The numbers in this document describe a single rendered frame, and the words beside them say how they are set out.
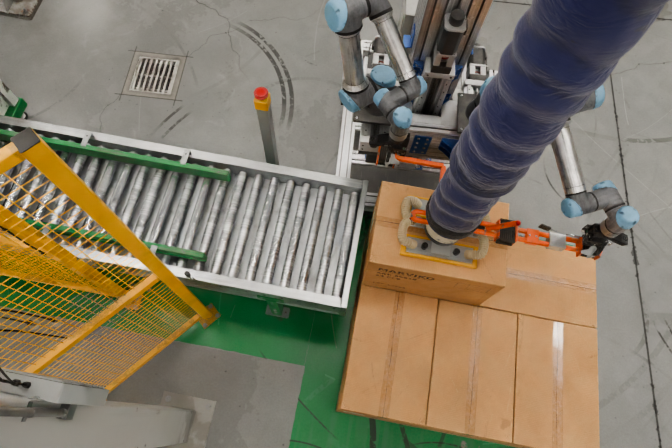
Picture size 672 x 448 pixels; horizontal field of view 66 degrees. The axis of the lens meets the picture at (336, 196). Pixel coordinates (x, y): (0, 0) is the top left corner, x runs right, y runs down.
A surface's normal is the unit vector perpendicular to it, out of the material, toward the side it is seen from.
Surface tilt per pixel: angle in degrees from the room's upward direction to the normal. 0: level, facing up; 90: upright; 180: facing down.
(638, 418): 0
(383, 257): 0
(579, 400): 0
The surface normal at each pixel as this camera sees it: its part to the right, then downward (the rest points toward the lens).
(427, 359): 0.04, -0.40
